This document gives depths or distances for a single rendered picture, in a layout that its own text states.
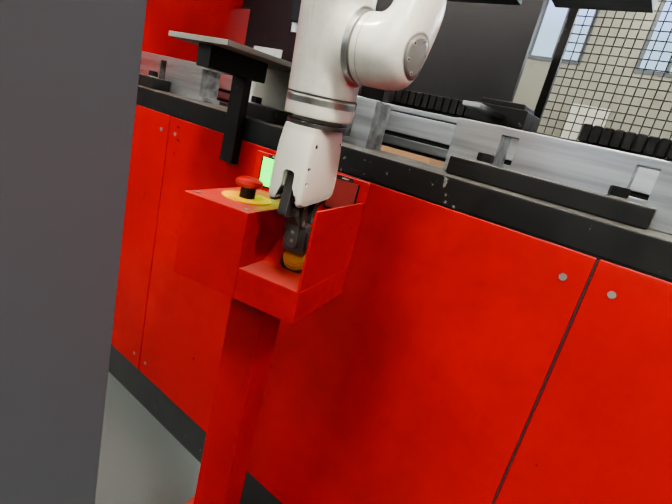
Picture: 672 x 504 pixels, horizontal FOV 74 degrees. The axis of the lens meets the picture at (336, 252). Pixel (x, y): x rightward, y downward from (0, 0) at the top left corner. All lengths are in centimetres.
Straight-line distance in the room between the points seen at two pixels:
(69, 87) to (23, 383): 19
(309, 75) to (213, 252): 26
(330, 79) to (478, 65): 95
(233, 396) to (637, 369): 56
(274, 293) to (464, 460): 42
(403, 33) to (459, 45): 99
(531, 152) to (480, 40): 71
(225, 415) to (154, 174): 71
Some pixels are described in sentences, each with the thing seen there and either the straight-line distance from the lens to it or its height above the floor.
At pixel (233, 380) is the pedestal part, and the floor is 50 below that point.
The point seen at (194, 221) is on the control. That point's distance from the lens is 63.
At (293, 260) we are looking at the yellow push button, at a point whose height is 72.
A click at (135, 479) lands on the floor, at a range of 129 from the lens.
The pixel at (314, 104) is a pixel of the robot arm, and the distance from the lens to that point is 53.
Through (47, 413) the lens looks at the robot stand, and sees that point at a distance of 38.
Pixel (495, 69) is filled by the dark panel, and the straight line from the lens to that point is 142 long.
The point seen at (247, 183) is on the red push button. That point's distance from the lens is 64.
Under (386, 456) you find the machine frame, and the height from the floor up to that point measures 37.
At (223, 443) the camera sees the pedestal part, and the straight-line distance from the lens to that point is 80.
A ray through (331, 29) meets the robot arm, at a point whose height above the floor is 100.
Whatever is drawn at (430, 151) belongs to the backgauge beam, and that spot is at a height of 90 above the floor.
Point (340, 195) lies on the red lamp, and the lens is 68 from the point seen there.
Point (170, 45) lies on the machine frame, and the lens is 191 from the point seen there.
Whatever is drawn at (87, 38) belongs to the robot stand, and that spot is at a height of 93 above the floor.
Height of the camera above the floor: 92
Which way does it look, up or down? 16 degrees down
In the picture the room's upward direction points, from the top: 14 degrees clockwise
